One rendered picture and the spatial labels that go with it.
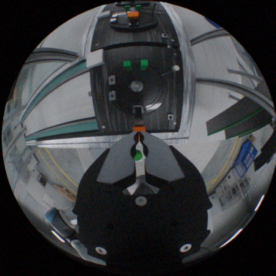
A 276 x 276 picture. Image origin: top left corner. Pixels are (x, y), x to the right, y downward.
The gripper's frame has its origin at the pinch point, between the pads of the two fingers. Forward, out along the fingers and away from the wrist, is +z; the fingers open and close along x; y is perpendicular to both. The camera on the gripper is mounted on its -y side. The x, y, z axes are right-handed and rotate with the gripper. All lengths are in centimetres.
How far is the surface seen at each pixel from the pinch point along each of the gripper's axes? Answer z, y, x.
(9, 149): -18, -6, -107
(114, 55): 12.0, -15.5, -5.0
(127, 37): 11.9, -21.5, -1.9
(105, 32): 11.9, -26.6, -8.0
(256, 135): 47, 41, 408
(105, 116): 12.0, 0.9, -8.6
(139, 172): 23.2, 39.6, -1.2
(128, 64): 5.0, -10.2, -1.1
